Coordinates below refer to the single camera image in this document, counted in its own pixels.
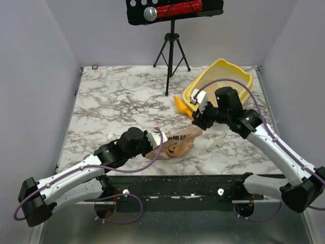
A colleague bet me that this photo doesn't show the white bag sealing clip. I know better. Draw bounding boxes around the white bag sealing clip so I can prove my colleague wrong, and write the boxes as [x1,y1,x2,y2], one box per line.
[207,131,227,152]

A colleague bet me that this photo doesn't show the yellow litter scoop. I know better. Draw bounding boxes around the yellow litter scoop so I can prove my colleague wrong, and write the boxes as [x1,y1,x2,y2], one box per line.
[173,96,192,119]

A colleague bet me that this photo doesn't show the pink cat litter bag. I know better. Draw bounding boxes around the pink cat litter bag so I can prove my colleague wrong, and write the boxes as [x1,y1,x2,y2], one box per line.
[145,127,203,160]

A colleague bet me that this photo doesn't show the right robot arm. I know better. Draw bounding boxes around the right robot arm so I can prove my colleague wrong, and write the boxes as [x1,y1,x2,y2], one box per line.
[190,86,324,213]

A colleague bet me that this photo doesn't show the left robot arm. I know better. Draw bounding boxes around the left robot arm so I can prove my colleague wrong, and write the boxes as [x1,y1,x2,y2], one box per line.
[13,127,167,227]

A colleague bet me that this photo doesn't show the yellow litter box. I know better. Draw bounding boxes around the yellow litter box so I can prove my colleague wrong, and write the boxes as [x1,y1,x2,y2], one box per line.
[183,58,253,111]

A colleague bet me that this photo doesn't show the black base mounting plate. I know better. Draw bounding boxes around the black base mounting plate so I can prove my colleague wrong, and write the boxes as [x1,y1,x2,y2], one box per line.
[52,172,285,213]

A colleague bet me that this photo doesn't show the black tripod stand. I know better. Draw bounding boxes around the black tripod stand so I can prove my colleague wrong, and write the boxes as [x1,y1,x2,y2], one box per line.
[153,20,191,97]

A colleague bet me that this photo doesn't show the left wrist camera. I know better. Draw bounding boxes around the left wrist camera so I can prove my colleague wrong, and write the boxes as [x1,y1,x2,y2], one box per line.
[147,127,168,149]

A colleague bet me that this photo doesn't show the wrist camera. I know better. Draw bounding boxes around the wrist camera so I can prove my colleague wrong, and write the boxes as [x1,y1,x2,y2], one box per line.
[190,88,208,113]
[147,127,168,149]

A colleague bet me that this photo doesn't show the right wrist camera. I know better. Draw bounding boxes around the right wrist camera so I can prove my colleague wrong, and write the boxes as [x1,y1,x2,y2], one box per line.
[190,88,208,113]

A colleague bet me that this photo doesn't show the aluminium rail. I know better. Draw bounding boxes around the aluminium rail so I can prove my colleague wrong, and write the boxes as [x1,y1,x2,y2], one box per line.
[76,199,116,205]

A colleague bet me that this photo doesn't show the red handled microphone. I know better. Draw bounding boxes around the red handled microphone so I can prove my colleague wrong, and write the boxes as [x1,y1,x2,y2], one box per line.
[143,1,203,22]

